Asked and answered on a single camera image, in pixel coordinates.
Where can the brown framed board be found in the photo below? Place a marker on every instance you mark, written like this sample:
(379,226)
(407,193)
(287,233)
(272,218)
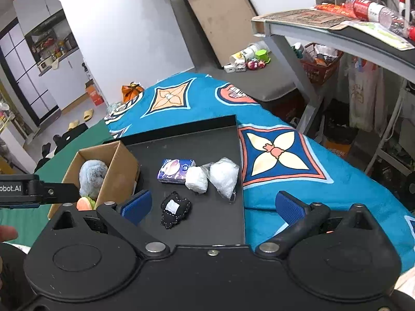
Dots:
(220,22)

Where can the grey desk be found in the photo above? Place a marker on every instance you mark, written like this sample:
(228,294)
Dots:
(324,37)

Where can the green bed sheet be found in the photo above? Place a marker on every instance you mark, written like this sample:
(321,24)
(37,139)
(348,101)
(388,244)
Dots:
(64,165)

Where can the yellow slipper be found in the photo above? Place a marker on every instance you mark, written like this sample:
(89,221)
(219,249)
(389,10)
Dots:
(88,115)
(73,125)

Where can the orange bag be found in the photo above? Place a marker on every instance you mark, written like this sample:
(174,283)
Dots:
(132,93)

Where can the black stitched soft pouch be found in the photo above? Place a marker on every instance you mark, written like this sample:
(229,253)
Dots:
(175,210)

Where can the orange carton box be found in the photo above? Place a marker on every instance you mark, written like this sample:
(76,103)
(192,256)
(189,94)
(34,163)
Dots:
(95,94)

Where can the black dice stool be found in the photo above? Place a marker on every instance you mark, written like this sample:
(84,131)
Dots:
(76,133)

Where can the plastic jar with yellow label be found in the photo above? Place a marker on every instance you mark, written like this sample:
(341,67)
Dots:
(243,55)

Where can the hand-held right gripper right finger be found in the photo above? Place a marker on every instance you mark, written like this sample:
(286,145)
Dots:
(291,207)

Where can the green toy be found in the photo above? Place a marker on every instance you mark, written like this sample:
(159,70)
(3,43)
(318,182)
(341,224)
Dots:
(262,55)

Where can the white tote bag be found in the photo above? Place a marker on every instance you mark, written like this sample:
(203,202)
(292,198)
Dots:
(364,94)

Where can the red round toy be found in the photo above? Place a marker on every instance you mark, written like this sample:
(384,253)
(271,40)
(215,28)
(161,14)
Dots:
(256,64)

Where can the clear bottle with red label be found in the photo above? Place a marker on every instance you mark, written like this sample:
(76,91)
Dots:
(369,9)

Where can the white charger plug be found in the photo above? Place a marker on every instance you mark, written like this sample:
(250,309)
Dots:
(230,69)

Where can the blue tissue pack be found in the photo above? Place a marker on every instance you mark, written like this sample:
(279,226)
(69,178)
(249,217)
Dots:
(175,170)

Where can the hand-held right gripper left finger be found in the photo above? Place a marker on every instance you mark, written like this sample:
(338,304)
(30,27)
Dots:
(137,205)

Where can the round table with yellow leg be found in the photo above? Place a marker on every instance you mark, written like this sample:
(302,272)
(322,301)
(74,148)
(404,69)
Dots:
(9,136)

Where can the white stuffing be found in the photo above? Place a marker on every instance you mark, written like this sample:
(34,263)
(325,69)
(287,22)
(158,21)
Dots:
(223,176)

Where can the black slipper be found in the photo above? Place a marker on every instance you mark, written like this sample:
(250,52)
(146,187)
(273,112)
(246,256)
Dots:
(58,139)
(46,149)

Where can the white wrapper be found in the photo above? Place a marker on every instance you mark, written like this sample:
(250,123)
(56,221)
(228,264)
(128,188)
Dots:
(197,179)

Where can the black bag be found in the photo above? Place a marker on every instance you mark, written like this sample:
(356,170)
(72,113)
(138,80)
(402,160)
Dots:
(340,126)

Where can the red snack packet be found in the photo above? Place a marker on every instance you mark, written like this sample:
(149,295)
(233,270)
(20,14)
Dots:
(330,9)

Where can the white kitchen cabinet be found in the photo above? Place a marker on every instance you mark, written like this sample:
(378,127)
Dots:
(35,3)
(68,81)

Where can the white upper kitchen cabinet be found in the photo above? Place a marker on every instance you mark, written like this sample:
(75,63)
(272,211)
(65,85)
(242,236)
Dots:
(35,3)

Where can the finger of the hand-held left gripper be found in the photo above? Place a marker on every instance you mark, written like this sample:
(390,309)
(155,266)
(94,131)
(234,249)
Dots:
(19,205)
(61,191)

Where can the brown cardboard box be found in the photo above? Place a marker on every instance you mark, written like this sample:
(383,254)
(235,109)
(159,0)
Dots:
(124,171)

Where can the white microwave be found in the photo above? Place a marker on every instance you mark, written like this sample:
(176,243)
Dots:
(45,65)

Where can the white lower kitchen cabinet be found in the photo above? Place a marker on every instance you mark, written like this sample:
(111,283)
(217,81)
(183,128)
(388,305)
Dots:
(68,81)

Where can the grey-blue plush toy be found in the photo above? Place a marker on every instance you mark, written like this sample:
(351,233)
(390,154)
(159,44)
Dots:
(94,176)

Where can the burger plush toy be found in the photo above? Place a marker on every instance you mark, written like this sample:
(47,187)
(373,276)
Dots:
(85,203)

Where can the green and white pouch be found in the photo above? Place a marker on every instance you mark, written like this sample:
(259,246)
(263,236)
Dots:
(382,34)

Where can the brown patterned board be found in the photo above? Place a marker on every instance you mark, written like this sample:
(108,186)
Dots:
(298,17)

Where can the black framed sliding door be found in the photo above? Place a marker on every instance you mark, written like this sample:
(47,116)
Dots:
(26,81)

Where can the person's left hand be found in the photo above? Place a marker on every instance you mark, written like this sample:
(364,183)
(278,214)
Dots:
(8,234)

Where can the black spray bottle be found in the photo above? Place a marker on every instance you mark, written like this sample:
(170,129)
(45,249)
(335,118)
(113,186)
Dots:
(86,71)

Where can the teal patterned blanket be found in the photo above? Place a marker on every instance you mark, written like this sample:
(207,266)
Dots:
(201,103)

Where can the clear plastic bag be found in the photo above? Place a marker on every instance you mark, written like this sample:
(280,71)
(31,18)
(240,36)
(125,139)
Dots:
(116,107)

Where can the small red ball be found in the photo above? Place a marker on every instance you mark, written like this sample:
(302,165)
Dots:
(411,33)

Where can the black shallow tray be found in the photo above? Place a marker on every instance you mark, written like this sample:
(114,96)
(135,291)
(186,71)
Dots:
(210,142)

